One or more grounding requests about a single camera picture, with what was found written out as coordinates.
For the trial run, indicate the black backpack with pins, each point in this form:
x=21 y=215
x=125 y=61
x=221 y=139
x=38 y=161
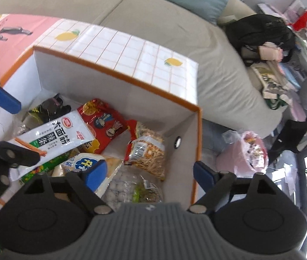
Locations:
x=261 y=37

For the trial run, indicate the pink white lemon tablecloth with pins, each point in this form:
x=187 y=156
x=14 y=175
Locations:
x=130 y=55

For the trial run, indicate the beige fabric sofa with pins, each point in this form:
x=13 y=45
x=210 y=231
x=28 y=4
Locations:
x=227 y=94

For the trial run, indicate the clear packet of white balls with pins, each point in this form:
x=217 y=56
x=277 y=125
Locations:
x=132 y=185

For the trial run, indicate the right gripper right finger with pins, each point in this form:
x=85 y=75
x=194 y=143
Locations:
x=216 y=185

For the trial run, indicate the red snack bag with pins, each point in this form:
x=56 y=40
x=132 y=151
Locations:
x=104 y=122

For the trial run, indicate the black seaweed snack packet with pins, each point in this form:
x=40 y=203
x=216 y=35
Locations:
x=51 y=109

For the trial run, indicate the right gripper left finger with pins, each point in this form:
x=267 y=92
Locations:
x=83 y=186

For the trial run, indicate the orange cardboard box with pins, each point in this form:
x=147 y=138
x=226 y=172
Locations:
x=40 y=73

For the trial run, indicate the white gluten stick packet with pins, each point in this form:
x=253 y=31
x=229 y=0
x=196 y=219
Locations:
x=52 y=139

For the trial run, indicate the green sausage stick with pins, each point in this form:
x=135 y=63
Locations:
x=46 y=167

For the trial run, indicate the pink plastic trash bag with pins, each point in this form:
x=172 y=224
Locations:
x=245 y=154

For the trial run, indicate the bread bun packet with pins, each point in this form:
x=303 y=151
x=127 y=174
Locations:
x=83 y=161

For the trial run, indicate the peanut snack packet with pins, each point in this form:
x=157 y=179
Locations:
x=146 y=150

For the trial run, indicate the stack of books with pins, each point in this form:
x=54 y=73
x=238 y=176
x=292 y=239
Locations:
x=275 y=85

